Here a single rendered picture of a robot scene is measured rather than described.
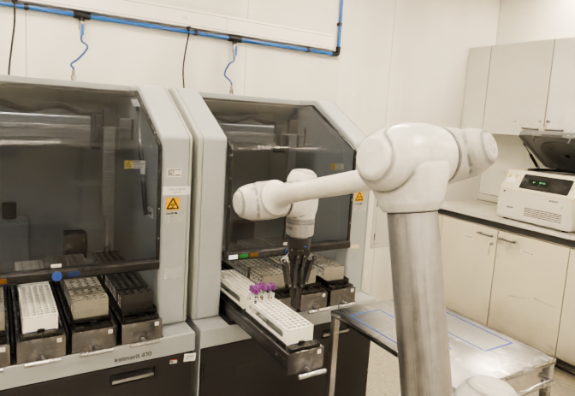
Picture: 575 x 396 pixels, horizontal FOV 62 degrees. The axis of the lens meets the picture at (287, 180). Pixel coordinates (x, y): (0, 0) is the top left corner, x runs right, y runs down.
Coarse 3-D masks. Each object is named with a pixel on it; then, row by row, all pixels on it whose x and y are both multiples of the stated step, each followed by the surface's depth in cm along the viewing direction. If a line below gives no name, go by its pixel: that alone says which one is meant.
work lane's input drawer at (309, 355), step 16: (224, 304) 187; (240, 320) 175; (256, 320) 168; (256, 336) 165; (272, 336) 157; (272, 352) 155; (288, 352) 149; (304, 352) 150; (320, 352) 153; (288, 368) 148; (304, 368) 151
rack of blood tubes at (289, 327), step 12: (264, 300) 174; (276, 300) 174; (252, 312) 171; (264, 312) 163; (276, 312) 163; (288, 312) 164; (264, 324) 163; (276, 324) 156; (288, 324) 155; (300, 324) 155; (312, 324) 156; (276, 336) 156; (288, 336) 150; (300, 336) 153; (312, 336) 156
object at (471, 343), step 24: (336, 312) 178; (360, 312) 180; (384, 312) 181; (456, 312) 185; (336, 336) 180; (384, 336) 160; (456, 336) 164; (480, 336) 165; (504, 336) 166; (456, 360) 147; (480, 360) 148; (504, 360) 149; (528, 360) 150; (552, 360) 151; (456, 384) 133; (552, 384) 146
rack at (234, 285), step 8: (224, 272) 202; (232, 272) 203; (224, 280) 193; (232, 280) 193; (240, 280) 195; (248, 280) 194; (224, 288) 194; (232, 288) 185; (240, 288) 185; (248, 288) 185; (232, 296) 186; (240, 296) 179; (248, 296) 178; (240, 304) 179
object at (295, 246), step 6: (288, 240) 151; (294, 240) 150; (300, 240) 149; (306, 240) 150; (288, 246) 151; (294, 246) 150; (300, 246) 150; (306, 246) 150; (288, 252) 151; (294, 252) 152; (300, 252) 153; (306, 252) 154; (288, 258) 153; (294, 258) 152; (300, 258) 153; (306, 258) 154
